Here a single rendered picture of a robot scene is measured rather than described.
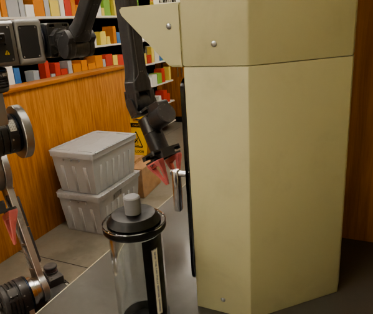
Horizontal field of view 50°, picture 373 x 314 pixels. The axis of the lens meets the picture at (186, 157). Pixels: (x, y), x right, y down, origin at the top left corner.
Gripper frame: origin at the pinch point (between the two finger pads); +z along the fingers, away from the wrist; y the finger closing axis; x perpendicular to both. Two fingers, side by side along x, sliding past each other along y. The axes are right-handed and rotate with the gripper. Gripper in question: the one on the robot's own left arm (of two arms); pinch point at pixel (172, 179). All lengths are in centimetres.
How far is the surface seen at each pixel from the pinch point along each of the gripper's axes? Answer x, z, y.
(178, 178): -31.3, 2.1, -20.9
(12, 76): 224, -141, 50
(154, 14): -48, -23, -25
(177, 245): -6.1, 16.7, -11.0
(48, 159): 205, -60, 45
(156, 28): -47, -21, -25
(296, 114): -55, 1, -11
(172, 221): 3.7, 11.0, -3.2
